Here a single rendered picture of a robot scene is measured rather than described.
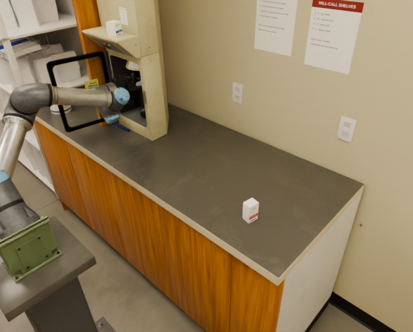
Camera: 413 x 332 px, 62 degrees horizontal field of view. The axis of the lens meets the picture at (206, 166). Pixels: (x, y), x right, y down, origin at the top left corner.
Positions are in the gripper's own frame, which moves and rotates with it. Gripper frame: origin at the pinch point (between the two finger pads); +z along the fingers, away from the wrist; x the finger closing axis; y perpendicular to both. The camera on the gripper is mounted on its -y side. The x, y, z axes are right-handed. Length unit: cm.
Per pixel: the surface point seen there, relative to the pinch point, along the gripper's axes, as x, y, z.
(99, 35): 2.2, 28.9, -21.3
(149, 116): -13.9, -12.8, -9.8
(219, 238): -90, -28, -40
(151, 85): -13.9, 3.6, -6.6
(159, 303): -40, -122, -39
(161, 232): -49, -55, -37
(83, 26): 23.1, 29.6, -17.7
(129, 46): -13.9, 25.4, -16.5
